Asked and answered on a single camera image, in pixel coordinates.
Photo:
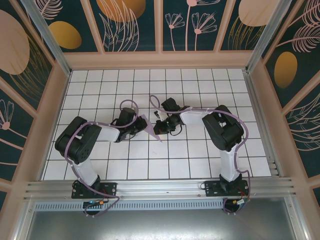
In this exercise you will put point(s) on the purple paper sheet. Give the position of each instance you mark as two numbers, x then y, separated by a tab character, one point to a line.
152	130

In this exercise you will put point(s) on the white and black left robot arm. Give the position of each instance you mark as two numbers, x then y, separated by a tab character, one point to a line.
77	142

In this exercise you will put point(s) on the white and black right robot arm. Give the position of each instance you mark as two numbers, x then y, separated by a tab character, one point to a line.
223	130

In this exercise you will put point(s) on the grey metal sheet panel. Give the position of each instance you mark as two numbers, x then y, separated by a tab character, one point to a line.
160	225

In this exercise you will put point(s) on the yellow power connector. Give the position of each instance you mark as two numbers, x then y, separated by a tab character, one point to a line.
101	201
235	201

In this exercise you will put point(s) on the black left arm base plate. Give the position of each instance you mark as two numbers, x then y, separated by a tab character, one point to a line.
110	188

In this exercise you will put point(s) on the aluminium mounting rail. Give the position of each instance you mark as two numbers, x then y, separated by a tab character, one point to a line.
160	186

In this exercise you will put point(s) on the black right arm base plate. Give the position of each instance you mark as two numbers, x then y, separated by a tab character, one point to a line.
212	188

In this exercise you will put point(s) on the aluminium side rail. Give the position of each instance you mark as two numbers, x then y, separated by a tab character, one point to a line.
265	130

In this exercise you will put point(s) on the aluminium corner post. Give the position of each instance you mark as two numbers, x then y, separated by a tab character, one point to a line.
50	42
262	37

